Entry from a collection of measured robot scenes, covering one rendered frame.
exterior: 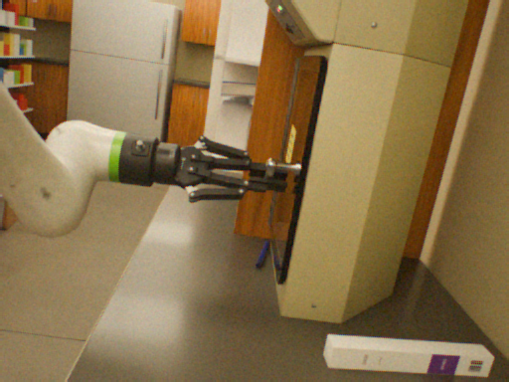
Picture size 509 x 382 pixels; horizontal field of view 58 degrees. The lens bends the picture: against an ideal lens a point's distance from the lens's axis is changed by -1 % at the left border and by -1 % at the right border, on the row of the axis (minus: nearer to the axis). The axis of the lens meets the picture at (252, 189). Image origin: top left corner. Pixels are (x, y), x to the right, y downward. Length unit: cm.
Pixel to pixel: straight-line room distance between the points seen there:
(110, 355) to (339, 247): 40
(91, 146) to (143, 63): 491
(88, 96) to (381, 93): 530
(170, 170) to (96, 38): 508
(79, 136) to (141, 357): 38
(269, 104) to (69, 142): 49
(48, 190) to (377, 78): 52
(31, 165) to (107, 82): 513
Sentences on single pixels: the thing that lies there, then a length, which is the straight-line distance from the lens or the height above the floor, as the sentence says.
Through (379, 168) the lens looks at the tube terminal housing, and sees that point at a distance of 79.
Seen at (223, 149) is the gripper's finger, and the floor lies 120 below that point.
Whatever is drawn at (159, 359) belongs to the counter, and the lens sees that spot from 72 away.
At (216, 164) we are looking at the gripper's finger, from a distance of 85.
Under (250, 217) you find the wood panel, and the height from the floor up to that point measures 99.
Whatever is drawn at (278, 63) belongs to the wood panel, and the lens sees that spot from 111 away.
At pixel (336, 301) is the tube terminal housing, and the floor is 98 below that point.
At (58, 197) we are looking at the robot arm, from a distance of 75.
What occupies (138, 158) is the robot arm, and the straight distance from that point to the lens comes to 82.
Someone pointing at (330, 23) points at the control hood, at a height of 144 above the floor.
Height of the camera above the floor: 137
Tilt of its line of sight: 16 degrees down
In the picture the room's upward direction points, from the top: 9 degrees clockwise
